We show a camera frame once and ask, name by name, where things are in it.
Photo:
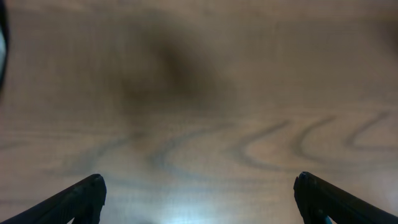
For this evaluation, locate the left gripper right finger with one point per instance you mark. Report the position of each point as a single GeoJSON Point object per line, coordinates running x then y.
{"type": "Point", "coordinates": [320, 202]}

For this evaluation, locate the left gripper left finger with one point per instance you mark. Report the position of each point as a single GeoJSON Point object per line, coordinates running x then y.
{"type": "Point", "coordinates": [80, 203]}

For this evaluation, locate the black orange patterned jersey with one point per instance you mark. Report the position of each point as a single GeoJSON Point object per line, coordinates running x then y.
{"type": "Point", "coordinates": [4, 40]}

